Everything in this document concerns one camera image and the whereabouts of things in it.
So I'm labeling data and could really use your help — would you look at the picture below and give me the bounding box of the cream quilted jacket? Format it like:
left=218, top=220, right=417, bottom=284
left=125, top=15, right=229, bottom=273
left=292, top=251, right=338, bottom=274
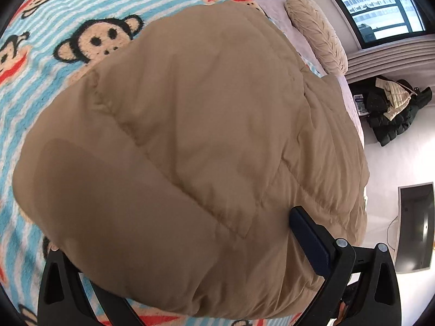
left=375, top=76, right=417, bottom=121

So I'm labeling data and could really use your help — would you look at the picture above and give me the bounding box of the magazine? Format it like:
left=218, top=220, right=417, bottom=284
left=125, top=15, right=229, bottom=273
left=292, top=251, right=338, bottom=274
left=353, top=93, right=369, bottom=116

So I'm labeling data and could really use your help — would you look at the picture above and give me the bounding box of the black coat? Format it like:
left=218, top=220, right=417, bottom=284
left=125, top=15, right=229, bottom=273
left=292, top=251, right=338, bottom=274
left=363, top=84, right=391, bottom=127

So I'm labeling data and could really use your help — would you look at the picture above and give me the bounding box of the wall television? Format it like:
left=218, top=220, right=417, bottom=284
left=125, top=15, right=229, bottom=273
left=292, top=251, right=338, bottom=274
left=397, top=183, right=435, bottom=275

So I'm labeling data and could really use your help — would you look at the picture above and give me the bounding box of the dark framed window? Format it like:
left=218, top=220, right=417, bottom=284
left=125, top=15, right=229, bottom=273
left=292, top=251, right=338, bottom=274
left=313, top=0, right=427, bottom=50

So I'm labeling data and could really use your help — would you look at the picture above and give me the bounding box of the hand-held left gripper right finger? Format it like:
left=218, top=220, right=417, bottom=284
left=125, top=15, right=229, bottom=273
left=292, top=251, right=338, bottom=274
left=290, top=206, right=401, bottom=326

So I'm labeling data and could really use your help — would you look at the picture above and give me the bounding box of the round cream cushion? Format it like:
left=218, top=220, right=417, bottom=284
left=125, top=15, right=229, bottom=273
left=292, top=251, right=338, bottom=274
left=285, top=0, right=349, bottom=75

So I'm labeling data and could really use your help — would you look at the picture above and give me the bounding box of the dark green puffer coat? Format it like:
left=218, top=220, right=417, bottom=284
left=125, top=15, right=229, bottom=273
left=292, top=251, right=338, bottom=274
left=372, top=79, right=433, bottom=147

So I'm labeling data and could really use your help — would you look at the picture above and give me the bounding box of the monkey printed striped blanket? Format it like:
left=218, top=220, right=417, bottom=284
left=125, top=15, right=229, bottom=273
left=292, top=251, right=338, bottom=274
left=0, top=0, right=322, bottom=326

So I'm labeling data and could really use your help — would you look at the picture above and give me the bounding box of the thin black cable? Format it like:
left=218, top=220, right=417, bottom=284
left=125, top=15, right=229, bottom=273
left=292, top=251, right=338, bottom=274
left=386, top=215, right=400, bottom=255

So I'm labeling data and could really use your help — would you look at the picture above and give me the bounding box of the tan quilted comforter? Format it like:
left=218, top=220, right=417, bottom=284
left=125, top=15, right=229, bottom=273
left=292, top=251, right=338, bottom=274
left=12, top=0, right=371, bottom=316

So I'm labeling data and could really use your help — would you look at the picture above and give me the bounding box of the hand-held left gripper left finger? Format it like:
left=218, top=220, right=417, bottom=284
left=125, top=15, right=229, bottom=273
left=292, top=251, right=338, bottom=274
left=37, top=247, right=143, bottom=326

